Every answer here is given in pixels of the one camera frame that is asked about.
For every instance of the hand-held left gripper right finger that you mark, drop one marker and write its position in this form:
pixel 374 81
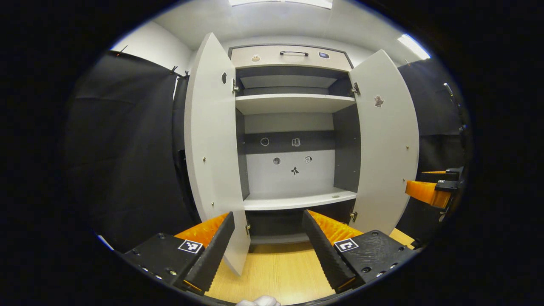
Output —
pixel 325 255

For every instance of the small ceiling light panel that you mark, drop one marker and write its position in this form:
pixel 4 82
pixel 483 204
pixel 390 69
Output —
pixel 414 46

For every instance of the black backdrop cloth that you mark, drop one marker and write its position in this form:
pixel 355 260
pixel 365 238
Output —
pixel 127 148

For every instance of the long ceiling light panel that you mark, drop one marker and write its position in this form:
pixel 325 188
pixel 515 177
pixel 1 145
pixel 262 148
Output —
pixel 280 3

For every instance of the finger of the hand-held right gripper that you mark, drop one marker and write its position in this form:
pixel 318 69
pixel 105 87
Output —
pixel 442 175
pixel 427 193

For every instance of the grey cabinet door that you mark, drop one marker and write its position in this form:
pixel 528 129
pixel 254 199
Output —
pixel 386 161
pixel 212 148

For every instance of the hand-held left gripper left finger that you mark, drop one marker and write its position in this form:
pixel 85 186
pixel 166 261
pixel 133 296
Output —
pixel 212 255

